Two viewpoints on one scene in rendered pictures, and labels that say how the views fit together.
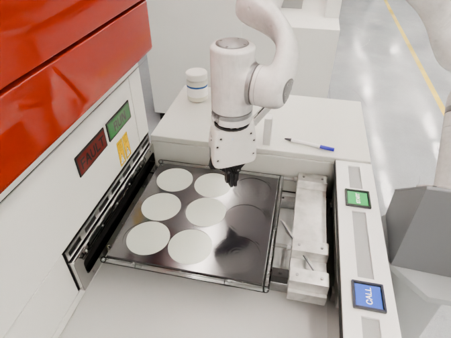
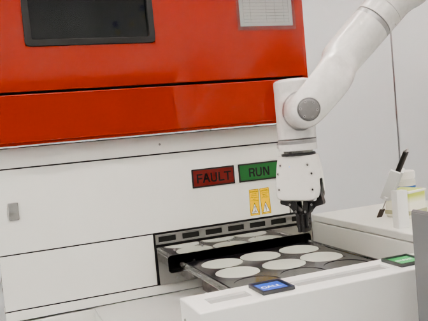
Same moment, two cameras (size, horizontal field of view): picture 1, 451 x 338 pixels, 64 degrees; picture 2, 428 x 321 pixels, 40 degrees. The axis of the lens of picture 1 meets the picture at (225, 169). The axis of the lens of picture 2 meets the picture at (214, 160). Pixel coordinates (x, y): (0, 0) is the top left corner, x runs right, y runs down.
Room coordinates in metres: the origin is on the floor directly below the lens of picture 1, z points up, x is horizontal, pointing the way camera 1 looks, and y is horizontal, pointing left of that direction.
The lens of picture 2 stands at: (-0.20, -0.99, 1.22)
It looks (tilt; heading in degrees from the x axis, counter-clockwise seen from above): 3 degrees down; 57
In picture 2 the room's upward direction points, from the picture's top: 5 degrees counter-clockwise
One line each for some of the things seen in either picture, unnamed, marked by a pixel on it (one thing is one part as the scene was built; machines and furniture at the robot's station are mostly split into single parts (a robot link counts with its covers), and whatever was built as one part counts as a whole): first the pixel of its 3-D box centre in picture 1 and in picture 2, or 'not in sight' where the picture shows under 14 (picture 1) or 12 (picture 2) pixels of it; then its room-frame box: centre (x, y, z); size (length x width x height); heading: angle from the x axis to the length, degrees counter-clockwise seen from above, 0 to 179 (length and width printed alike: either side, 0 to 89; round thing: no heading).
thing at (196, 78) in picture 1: (196, 84); (402, 187); (1.12, 0.09, 1.01); 0.07 x 0.07 x 0.10
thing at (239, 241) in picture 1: (202, 212); (280, 265); (0.63, 0.06, 0.90); 0.34 x 0.34 x 0.01; 78
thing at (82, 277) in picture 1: (121, 205); (238, 252); (0.66, 0.27, 0.89); 0.44 x 0.02 x 0.10; 168
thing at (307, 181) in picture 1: (312, 181); not in sight; (0.76, -0.24, 0.89); 0.08 x 0.03 x 0.03; 78
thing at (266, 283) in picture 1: (274, 224); not in sight; (0.60, -0.12, 0.90); 0.38 x 0.01 x 0.01; 168
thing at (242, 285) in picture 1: (181, 273); (207, 279); (0.46, 0.09, 0.90); 0.37 x 0.01 x 0.01; 78
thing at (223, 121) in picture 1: (231, 114); (297, 146); (0.65, -0.01, 1.17); 0.09 x 0.08 x 0.03; 110
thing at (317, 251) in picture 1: (309, 250); not in sight; (0.52, -0.19, 0.89); 0.08 x 0.03 x 0.03; 78
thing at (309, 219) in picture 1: (309, 233); not in sight; (0.60, -0.21, 0.87); 0.36 x 0.08 x 0.03; 168
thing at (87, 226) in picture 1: (115, 186); (235, 227); (0.66, 0.27, 0.96); 0.44 x 0.01 x 0.02; 168
